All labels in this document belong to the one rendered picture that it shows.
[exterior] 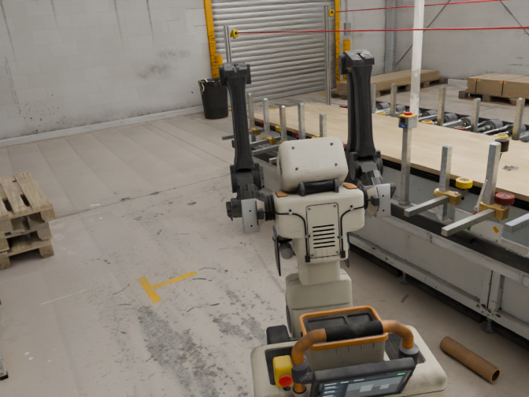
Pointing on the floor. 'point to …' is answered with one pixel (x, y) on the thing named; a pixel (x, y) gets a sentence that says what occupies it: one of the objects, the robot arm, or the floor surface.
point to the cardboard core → (490, 372)
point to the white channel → (416, 56)
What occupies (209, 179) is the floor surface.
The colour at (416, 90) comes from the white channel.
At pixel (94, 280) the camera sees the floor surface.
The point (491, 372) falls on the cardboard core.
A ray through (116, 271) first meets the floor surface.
